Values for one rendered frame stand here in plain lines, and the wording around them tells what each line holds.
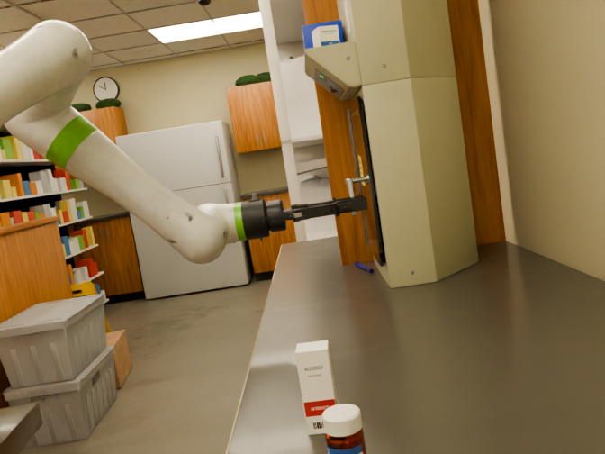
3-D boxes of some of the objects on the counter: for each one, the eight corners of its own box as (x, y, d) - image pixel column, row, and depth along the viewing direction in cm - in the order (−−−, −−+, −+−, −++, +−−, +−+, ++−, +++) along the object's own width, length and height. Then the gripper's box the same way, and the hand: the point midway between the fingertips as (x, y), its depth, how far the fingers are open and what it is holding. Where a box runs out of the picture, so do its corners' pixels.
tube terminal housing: (460, 250, 168) (425, -25, 159) (497, 272, 135) (456, -72, 127) (374, 264, 168) (334, -11, 159) (390, 288, 136) (342, -53, 127)
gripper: (263, 204, 130) (367, 188, 130) (268, 199, 148) (359, 185, 147) (268, 237, 131) (372, 222, 130) (273, 228, 149) (364, 213, 148)
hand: (352, 204), depth 139 cm, fingers open, 5 cm apart
